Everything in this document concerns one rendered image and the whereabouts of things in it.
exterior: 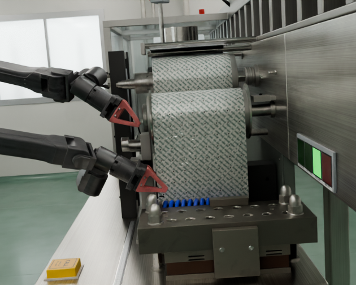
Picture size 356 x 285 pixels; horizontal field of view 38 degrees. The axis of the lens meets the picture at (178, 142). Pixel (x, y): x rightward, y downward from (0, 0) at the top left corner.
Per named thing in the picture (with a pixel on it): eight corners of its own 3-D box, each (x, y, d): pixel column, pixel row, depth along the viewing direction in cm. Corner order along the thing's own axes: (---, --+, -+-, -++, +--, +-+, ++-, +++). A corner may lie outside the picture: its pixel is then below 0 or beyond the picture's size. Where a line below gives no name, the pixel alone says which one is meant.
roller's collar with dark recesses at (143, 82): (137, 93, 163) (135, 73, 162) (155, 92, 163) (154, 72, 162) (135, 94, 157) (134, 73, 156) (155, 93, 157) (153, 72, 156)
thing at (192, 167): (159, 208, 134) (153, 138, 131) (248, 202, 134) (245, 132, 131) (159, 209, 133) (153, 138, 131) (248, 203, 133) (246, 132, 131)
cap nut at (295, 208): (285, 211, 119) (285, 193, 118) (301, 210, 119) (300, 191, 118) (289, 216, 115) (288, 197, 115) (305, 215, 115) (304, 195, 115)
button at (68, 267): (53, 268, 129) (52, 259, 128) (81, 266, 129) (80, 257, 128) (46, 279, 122) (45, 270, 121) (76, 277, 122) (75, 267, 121)
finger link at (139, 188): (161, 203, 131) (127, 188, 130) (161, 197, 138) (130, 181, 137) (173, 180, 130) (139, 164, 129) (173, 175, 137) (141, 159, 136)
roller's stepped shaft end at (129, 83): (117, 90, 161) (116, 79, 161) (136, 88, 161) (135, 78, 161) (116, 90, 158) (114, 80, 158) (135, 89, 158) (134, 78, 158)
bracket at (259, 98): (250, 100, 138) (250, 93, 138) (272, 99, 138) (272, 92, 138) (254, 102, 133) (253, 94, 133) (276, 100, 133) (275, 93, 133)
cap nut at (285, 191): (277, 201, 128) (276, 183, 128) (291, 199, 128) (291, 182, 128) (280, 204, 125) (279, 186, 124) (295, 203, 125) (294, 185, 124)
